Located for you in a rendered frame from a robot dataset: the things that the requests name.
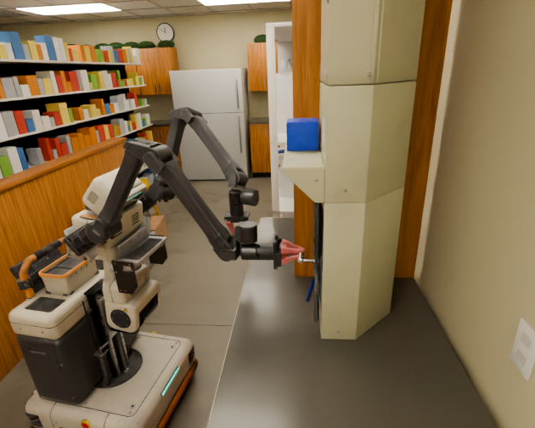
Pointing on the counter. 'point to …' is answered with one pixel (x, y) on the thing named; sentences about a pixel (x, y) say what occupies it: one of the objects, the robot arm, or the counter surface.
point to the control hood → (306, 171)
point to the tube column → (370, 41)
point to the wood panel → (425, 82)
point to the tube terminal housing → (362, 200)
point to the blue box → (302, 134)
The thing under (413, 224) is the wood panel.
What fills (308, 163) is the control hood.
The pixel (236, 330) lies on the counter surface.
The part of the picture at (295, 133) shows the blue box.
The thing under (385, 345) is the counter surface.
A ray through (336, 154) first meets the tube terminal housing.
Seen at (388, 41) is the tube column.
